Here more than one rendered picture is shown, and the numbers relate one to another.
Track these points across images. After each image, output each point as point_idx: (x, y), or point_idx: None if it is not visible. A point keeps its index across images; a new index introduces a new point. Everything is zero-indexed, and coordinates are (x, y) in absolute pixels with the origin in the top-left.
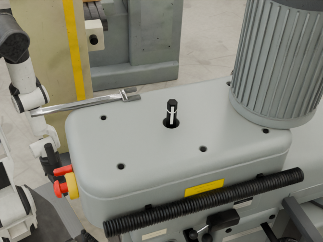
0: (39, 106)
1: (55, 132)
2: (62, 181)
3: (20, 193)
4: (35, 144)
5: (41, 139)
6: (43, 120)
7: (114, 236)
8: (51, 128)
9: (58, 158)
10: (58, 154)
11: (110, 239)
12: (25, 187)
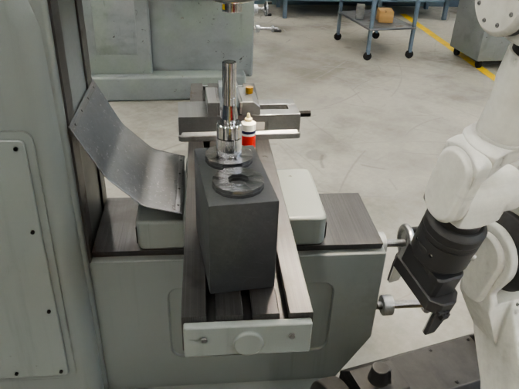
0: (512, 45)
1: (445, 143)
2: (404, 246)
3: (503, 211)
4: (501, 167)
5: (490, 179)
6: (488, 98)
7: (279, 227)
8: (461, 136)
9: (423, 215)
10: (425, 214)
11: (287, 224)
12: (500, 232)
